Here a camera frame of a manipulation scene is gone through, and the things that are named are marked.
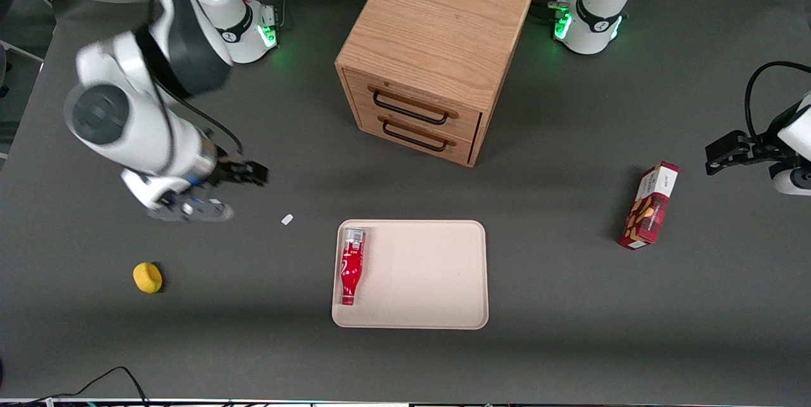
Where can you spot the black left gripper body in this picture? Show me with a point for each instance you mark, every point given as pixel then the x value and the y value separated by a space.
pixel 758 146

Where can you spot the small white block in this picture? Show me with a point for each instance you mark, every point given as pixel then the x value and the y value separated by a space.
pixel 287 219

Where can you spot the wooden drawer cabinet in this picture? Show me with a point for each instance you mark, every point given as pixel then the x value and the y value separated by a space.
pixel 437 20

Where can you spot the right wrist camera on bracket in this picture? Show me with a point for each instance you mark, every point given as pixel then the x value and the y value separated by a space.
pixel 190 210

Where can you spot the yellow sponge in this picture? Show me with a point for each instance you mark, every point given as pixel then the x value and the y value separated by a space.
pixel 147 277

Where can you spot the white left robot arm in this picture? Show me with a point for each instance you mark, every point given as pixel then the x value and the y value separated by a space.
pixel 595 26

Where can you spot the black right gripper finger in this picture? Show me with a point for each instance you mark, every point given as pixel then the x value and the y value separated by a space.
pixel 255 180
pixel 258 169

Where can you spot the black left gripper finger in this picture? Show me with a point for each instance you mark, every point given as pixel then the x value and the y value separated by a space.
pixel 727 146

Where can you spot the red plaid shortbread box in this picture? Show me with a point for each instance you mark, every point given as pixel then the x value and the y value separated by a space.
pixel 649 207

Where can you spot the red coke bottle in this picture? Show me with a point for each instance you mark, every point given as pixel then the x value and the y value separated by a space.
pixel 350 267

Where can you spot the beige rectangular tray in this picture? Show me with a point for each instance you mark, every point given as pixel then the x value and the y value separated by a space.
pixel 424 280

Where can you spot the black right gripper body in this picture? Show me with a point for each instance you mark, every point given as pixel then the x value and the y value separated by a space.
pixel 230 172

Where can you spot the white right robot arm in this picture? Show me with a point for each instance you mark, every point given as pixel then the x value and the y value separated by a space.
pixel 127 122

